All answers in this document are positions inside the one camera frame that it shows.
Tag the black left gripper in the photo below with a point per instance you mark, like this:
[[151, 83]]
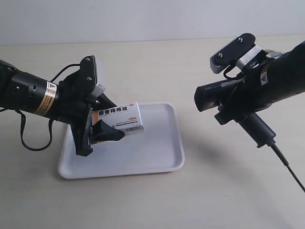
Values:
[[73, 105]]

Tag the black handheld barcode scanner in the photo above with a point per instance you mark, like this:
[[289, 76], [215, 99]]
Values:
[[256, 128]]

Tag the white red medicine box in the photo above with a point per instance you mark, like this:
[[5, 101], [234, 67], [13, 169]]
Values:
[[126, 117]]

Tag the white plastic tray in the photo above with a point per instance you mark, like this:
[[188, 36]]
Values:
[[158, 149]]

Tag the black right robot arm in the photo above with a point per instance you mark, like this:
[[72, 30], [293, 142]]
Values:
[[288, 71]]

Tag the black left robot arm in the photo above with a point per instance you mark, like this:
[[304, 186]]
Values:
[[24, 92]]

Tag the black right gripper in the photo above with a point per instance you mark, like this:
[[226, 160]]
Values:
[[240, 97]]

